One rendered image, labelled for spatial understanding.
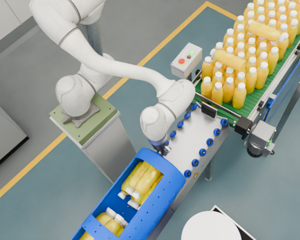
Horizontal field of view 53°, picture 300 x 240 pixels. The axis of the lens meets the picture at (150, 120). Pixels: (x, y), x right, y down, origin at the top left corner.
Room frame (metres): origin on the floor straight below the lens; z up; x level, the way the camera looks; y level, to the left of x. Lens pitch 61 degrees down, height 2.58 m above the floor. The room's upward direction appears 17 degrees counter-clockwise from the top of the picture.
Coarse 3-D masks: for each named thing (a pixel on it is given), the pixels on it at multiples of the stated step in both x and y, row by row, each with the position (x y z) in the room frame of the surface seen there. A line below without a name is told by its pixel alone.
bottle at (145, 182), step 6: (150, 168) 0.51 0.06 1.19; (144, 174) 0.49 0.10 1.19; (150, 174) 0.48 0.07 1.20; (156, 174) 0.47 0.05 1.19; (138, 180) 0.47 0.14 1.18; (144, 180) 0.46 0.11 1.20; (150, 180) 0.45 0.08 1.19; (156, 180) 0.45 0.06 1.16; (138, 186) 0.44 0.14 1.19; (144, 186) 0.43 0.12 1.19; (150, 186) 0.43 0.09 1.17; (138, 192) 0.42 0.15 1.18; (144, 192) 0.41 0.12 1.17
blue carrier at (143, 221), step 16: (144, 160) 0.54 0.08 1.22; (160, 160) 0.51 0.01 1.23; (176, 176) 0.44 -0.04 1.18; (112, 192) 0.49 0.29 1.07; (160, 192) 0.38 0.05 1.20; (176, 192) 0.38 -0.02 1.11; (96, 208) 0.42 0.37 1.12; (112, 208) 0.43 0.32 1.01; (128, 208) 0.41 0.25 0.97; (144, 208) 0.33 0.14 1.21; (160, 208) 0.32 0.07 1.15; (96, 224) 0.32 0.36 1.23; (128, 224) 0.28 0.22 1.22; (144, 224) 0.27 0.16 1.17
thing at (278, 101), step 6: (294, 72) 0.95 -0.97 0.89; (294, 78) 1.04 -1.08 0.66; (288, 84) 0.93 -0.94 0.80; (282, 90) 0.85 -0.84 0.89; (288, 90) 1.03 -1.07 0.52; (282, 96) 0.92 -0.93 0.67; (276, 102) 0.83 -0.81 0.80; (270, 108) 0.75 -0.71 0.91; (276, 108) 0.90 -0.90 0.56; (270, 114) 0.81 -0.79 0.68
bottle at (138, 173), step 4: (144, 164) 0.55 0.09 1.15; (148, 164) 0.55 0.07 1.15; (140, 168) 0.54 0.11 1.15; (144, 168) 0.53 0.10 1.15; (136, 172) 0.53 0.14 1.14; (140, 172) 0.52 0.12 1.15; (132, 176) 0.52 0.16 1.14; (136, 176) 0.51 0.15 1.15; (140, 176) 0.50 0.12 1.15; (132, 180) 0.49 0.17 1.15; (136, 180) 0.48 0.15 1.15; (132, 184) 0.47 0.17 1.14; (132, 188) 0.46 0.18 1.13
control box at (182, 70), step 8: (184, 48) 1.23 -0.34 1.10; (192, 48) 1.21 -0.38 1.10; (200, 48) 1.19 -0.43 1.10; (184, 56) 1.17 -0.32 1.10; (192, 56) 1.15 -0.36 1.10; (200, 56) 1.18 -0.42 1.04; (176, 64) 1.13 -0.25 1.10; (184, 64) 1.11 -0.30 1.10; (192, 64) 1.12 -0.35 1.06; (176, 72) 1.11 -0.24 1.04; (184, 72) 1.07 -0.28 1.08
